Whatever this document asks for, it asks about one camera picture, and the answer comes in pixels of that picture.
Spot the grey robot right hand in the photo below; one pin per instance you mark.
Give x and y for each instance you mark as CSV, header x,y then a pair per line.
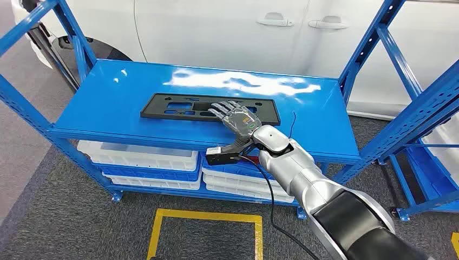
x,y
238,120

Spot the black plastic mounting plate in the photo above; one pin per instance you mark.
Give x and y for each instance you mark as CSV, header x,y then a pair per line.
x,y
161,107

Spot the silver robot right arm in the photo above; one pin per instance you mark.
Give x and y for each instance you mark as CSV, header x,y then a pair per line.
x,y
305,176

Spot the blue steel shelf rack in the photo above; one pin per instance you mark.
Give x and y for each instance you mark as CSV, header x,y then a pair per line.
x,y
423,111
125,97

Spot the white car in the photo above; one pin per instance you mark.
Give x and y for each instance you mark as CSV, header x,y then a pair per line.
x,y
215,36

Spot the large white plastic crate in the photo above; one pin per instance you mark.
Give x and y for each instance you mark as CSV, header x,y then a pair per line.
x,y
444,143

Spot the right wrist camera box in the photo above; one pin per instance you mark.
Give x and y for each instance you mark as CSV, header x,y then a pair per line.
x,y
226,158

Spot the black metal post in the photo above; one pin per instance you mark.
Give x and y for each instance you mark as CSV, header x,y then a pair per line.
x,y
53,57

